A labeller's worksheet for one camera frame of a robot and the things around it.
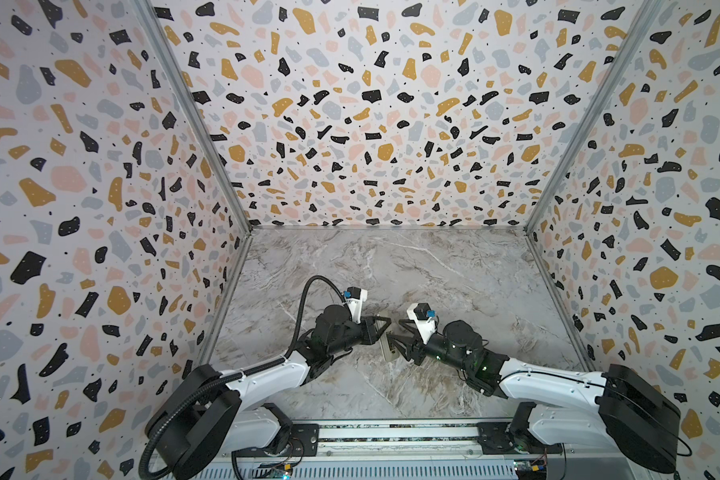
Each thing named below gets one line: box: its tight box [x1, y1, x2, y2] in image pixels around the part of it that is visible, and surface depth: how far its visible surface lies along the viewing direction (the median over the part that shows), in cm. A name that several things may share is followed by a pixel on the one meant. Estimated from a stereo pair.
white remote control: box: [380, 332, 402, 362], surface depth 80 cm
